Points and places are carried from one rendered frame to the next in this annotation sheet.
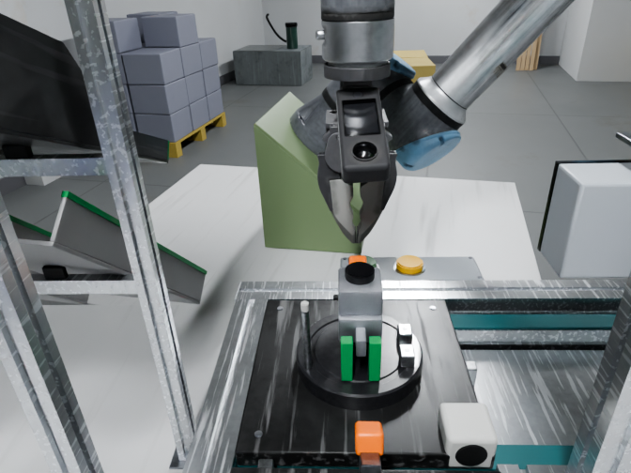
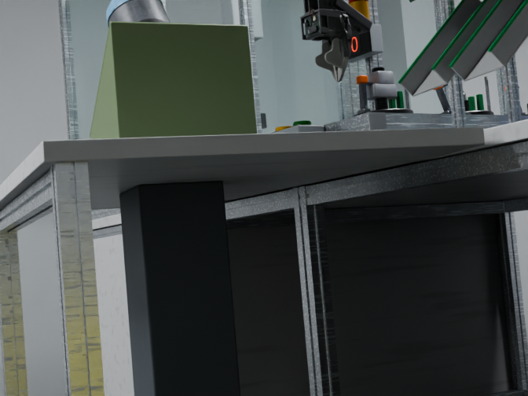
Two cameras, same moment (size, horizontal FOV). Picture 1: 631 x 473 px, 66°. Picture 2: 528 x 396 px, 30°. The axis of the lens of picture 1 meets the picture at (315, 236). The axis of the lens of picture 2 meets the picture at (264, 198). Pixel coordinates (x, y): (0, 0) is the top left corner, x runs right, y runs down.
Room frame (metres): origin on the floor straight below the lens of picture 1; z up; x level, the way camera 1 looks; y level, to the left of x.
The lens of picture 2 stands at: (1.96, 1.58, 0.66)
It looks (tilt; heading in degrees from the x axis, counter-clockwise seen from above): 4 degrees up; 234
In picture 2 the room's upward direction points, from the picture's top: 5 degrees counter-clockwise
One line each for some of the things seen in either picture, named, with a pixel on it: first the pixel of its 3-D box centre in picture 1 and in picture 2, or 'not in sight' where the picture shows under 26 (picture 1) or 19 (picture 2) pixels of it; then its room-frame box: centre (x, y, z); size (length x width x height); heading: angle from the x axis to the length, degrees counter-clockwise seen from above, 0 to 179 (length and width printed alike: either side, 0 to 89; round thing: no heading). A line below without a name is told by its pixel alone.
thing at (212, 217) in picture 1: (315, 235); (194, 177); (0.96, 0.00, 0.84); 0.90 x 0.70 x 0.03; 75
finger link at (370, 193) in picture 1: (368, 203); (326, 62); (0.55, -0.07, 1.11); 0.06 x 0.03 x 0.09; 177
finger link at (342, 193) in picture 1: (343, 203); (335, 59); (0.55, -0.04, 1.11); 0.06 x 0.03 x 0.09; 177
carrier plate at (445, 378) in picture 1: (358, 368); not in sight; (0.42, -0.04, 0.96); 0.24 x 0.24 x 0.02; 87
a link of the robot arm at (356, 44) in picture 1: (354, 42); not in sight; (0.55, -0.05, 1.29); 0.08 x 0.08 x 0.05
